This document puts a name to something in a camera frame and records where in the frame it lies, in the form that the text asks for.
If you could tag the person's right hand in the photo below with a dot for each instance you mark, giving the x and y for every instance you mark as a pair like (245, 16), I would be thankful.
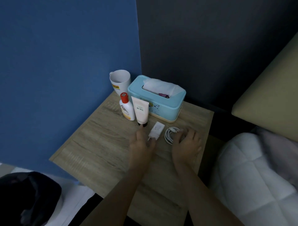
(186, 149)

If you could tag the person's left hand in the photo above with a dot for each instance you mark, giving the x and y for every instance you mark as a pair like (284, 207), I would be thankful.
(140, 151)

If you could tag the white charger plug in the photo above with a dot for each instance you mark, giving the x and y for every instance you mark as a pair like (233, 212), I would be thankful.
(156, 130)

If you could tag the white cream tube black cap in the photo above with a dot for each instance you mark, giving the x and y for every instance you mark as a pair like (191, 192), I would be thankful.
(142, 111)

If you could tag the white lotion bottle red cap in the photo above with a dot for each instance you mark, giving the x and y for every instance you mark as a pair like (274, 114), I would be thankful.
(126, 109)

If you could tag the teal tissue box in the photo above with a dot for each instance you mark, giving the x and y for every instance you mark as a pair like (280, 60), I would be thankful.
(158, 102)

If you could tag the white pop-up tissue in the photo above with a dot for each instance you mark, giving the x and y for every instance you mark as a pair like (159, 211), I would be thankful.
(160, 86)

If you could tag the white mug yellow label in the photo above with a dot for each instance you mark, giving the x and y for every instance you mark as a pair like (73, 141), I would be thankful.
(118, 81)

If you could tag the person's right forearm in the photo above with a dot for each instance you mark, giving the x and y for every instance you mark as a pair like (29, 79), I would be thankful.
(204, 200)

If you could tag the person's left forearm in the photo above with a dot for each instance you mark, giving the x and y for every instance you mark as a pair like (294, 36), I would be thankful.
(114, 198)

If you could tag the wooden bedside table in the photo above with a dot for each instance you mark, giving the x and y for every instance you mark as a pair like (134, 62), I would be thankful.
(100, 144)

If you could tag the person's legs black trousers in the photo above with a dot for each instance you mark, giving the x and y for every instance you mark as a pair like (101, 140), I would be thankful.
(97, 205)

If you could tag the beige cushion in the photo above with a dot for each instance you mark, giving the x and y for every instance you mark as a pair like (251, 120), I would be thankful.
(272, 100)

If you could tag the black lined trash bin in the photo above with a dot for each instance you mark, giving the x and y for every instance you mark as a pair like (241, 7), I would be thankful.
(25, 198)

